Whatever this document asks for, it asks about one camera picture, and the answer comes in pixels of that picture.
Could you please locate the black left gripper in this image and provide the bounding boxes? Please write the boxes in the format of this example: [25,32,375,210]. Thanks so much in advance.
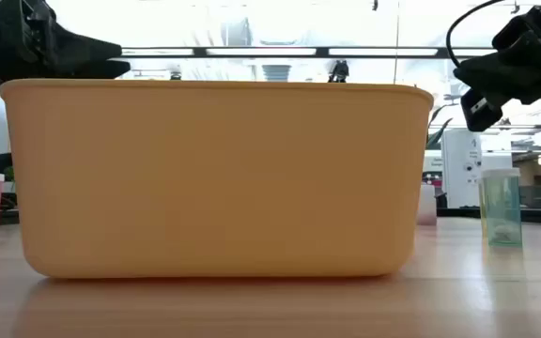
[0,0,131,88]

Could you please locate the yellow plastic bin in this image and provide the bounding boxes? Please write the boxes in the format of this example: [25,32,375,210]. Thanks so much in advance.
[0,78,435,279]

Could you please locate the black horizontal beam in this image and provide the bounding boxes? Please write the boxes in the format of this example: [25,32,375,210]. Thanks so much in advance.
[118,45,497,60]

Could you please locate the green spiky plant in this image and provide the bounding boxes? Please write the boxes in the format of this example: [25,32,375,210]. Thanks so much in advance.
[425,103,454,151]

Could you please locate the white square pillar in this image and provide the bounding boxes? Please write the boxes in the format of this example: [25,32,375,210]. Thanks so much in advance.
[441,128,484,209]

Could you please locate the small white ball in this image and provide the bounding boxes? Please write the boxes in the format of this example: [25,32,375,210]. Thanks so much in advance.
[419,182,439,227]

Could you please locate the small black background device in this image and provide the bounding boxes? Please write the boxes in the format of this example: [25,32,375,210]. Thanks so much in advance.
[328,59,350,85]

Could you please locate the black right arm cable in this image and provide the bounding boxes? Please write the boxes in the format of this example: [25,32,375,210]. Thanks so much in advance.
[445,0,507,68]

